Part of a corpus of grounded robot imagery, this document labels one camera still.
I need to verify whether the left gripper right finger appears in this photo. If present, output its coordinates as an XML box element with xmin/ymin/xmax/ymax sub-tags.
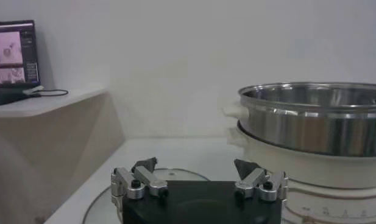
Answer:
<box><xmin>233</xmin><ymin>158</ymin><xmax>289</xmax><ymax>203</ymax></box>

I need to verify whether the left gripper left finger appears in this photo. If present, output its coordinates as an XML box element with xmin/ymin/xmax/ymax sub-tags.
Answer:
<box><xmin>110</xmin><ymin>156</ymin><xmax>169</xmax><ymax>201</ymax></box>

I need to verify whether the glass lid with cream handle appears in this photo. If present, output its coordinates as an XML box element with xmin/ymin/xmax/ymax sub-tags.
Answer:
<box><xmin>82</xmin><ymin>167</ymin><xmax>211</xmax><ymax>224</ymax></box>

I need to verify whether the stainless steel steamer basket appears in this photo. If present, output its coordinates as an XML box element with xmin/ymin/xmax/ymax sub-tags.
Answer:
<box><xmin>222</xmin><ymin>81</ymin><xmax>376</xmax><ymax>158</ymax></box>

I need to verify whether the cream electric cooker base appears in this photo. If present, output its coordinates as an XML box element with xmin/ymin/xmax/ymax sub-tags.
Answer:
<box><xmin>227</xmin><ymin>121</ymin><xmax>376</xmax><ymax>224</ymax></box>

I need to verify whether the white side table beige panel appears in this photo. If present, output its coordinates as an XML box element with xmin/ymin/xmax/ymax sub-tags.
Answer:
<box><xmin>0</xmin><ymin>87</ymin><xmax>126</xmax><ymax>224</ymax></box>

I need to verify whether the laptop with pink screen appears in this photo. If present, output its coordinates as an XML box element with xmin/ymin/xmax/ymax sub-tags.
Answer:
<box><xmin>0</xmin><ymin>19</ymin><xmax>42</xmax><ymax>107</ymax></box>

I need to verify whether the black looped cable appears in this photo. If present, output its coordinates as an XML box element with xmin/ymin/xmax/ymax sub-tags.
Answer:
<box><xmin>22</xmin><ymin>85</ymin><xmax>69</xmax><ymax>99</ymax></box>

